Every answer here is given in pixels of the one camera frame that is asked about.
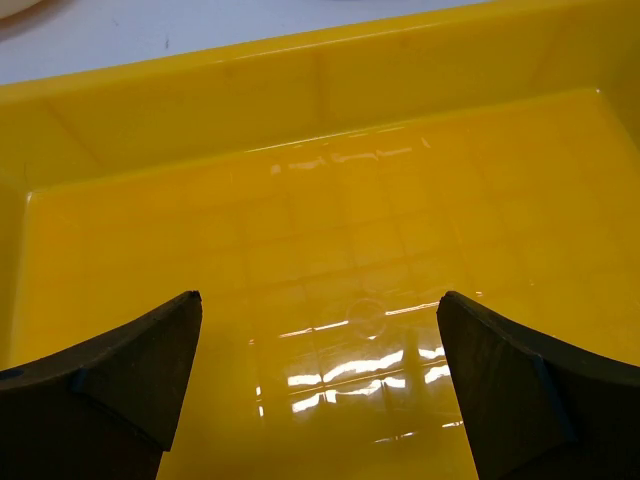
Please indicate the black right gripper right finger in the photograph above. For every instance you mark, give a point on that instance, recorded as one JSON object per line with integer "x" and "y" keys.
{"x": 536, "y": 407}

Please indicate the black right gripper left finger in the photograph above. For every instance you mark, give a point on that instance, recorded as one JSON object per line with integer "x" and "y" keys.
{"x": 106, "y": 408}

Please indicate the yellow plastic bin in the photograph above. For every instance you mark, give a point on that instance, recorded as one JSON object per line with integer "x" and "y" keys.
{"x": 322, "y": 191}

